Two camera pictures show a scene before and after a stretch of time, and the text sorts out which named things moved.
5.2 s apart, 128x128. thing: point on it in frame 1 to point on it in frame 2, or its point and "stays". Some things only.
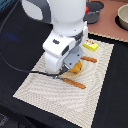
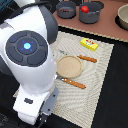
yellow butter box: x=90 y=45 stays
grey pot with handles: x=94 y=8 stays
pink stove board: x=106 y=23 stays
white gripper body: x=63 y=52 to x=28 y=106
